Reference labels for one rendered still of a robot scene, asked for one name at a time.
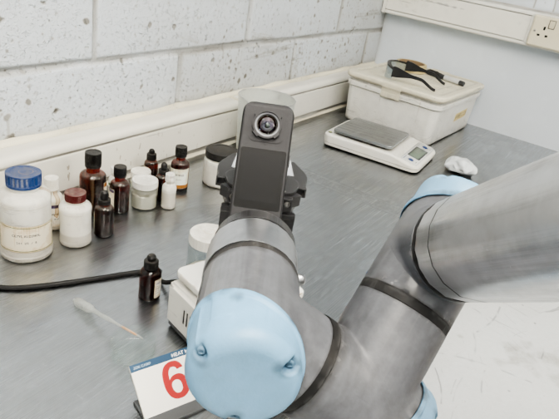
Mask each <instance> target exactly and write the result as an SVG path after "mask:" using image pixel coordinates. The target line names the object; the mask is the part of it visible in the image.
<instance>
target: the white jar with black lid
mask: <svg viewBox="0 0 559 419"><path fill-rule="evenodd" d="M233 153H237V149H236V148H235V147H233V146H231V145H225V144H212V145H208V146H207V147H206V148H205V160H204V169H203V176H202V180H203V182H204V183H205V184H206V185H208V186H209V187H212V188H216V189H220V186H219V185H216V184H215V179H216V173H217V166H218V164H219V163H220V162H221V161H222V160H223V159H224V158H226V157H227V156H229V155H231V154H233Z"/></svg>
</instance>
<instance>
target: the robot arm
mask: <svg viewBox="0 0 559 419"><path fill-rule="evenodd" d="M293 126H294V112H293V110H292V109H291V108H290V107H288V106H283V105H276V104H270V103H264V102H258V101H251V102H249V103H247V104H246V105H245V107H244V110H243V114H242V121H241V127H240V138H239V144H238V150H237V153H233V154H231V155H229V156H227V157H226V158H224V159H223V160H222V161H221V162H220V163H219V164H218V166H217V173H216V179H215V184H216V185H219V186H220V195H222V197H223V200H224V202H222V203H221V207H220V219H219V225H218V229H217V230H216V232H215V236H214V237H213V238H212V239H211V242H210V245H209V248H208V251H207V255H206V258H205V264H204V268H203V273H202V278H201V279H202V280H201V284H200V290H199V293H198V297H197V301H196V305H195V309H194V311H193V312H192V314H191V316H190V321H189V323H188V328H187V336H186V339H187V349H186V359H185V377H186V383H187V386H188V388H189V389H190V392H191V394H192V395H193V397H194V398H195V399H196V400H197V401H198V402H199V403H200V404H201V405H202V406H203V407H204V408H205V409H206V410H207V411H208V412H211V413H212V414H214V415H216V416H218V417H221V418H224V419H226V418H227V417H232V418H238V419H269V418H271V417H274V416H276V415H278V414H280V413H282V414H283V415H285V416H287V417H288V418H289V419H436V418H437V417H438V407H437V403H436V400H435V398H434V396H433V394H432V393H431V391H430V390H429V389H428V388H427V387H426V385H425V383H424V382H423V379H424V377H425V375H426V373H427V371H428V369H429V368H430V366H431V364H432V363H433V360H434V358H435V357H436V355H437V354H438V351H439V349H440V347H441V346H442V345H443V342H444V340H445V339H446V336H447V335H448V333H449V331H450V330H451V327H452V326H453V324H454V322H455V321H456V319H457V317H458V315H459V314H460V312H461V310H462V308H463V306H464V304H465V303H559V151H558V152H557V153H554V154H552V155H549V156H547V157H544V158H542V159H540V160H537V161H534V162H532V163H530V164H528V165H524V166H523V167H520V168H518V169H516V170H513V171H510V172H508V173H506V174H504V175H500V176H498V177H496V178H494V179H492V180H489V181H486V182H484V183H482V184H480V185H479V184H477V183H475V182H472V181H470V180H467V179H465V178H462V177H459V176H455V175H451V176H449V177H447V176H446V175H435V176H432V177H430V178H428V179H426V180H425V181H424V182H423V183H422V184H421V186H420V187H419V189H418V191H417V192H416V194H415V195H414V197H413V198H412V199H410V200H409V201H408V202H407V203H406V205H405V206H404V207H403V210H402V212H401V215H400V217H399V221H398V222H397V224H396V225H395V227H394V228H393V231H392V232H391V234H390V235H389V237H388V239H387V240H386V242H385V244H384V245H383V247H382V248H381V250H380V251H379V253H378V255H377V257H376V259H375V260H374V262H373V263H372V265H371V267H370V268H369V270H368V272H367V273H366V274H365V276H364V278H363V280H362V282H361V283H360V285H359V286H358V288H357V289H356V291H355V293H354V295H353V297H352V298H351V299H350V301H349V303H348V305H347V306H346V308H345V310H344V311H343V312H342V314H341V316H340V317H339V320H338V321H337V322H336V321H335V320H333V319H332V318H331V317H329V316H328V315H326V314H322V313H321V312H320V311H319V310H317V309H316V308H314V307H313V306H311V305H310V304H309V303H307V302H305V301H304V300H303V299H302V298H301V297H300V296H299V286H300V285H301V286H302V285H304V283H305V280H306V277H305V275H304V274H300V273H298V258H297V251H296V248H295V241H294V236H293V234H292V230H293V226H294V218H295V213H294V212H292V211H293V210H294V207H296V206H299V202H300V198H305V195H306V190H307V189H306V184H307V176H306V174H305V173H304V172H303V171H302V170H301V169H300V168H299V167H298V166H297V165H296V164H295V163H294V162H291V161H290V155H289V153H290V147H291V140H292V133H293Z"/></svg>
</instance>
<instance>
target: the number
mask: <svg viewBox="0 0 559 419"><path fill-rule="evenodd" d="M185 359H186V355H183V356H180V357H177V358H174V359H171V360H169V361H166V362H162V363H159V364H156V365H155V366H152V367H148V368H145V369H142V370H140V371H137V372H134V375H135V378H136V383H137V386H138V389H139V392H140V394H141V400H142V402H143V406H144V408H145V411H146V413H148V412H151V411H153V410H155V409H158V408H160V407H163V406H166V405H168V404H171V403H172V402H176V401H179V400H180V399H183V398H185V397H189V396H191V395H192V394H191V392H190V389H189V388H188V386H187V383H186V377H185Z"/></svg>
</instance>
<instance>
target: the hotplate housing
mask: <svg viewBox="0 0 559 419"><path fill-rule="evenodd" d="M196 301H197V296H196V295H195V294H194V293H193V292H192V291H191V290H190V289H189V288H188V287H187V286H186V285H185V284H184V283H183V282H182V281H181V280H180V279H177V280H175V281H173V282H171V285H170V292H169V302H168V311H167V318H168V319H169V321H168V323H169V324H170V325H171V326H172V327H173V328H174V329H175V330H176V331H177V333H178V334H179V335H180V336H181V337H182V338H183V339H184V340H185V341H186V342H187V339H186V336H187V328H188V323H189V321H190V316H191V314H192V312H193V311H194V309H195V305H196Z"/></svg>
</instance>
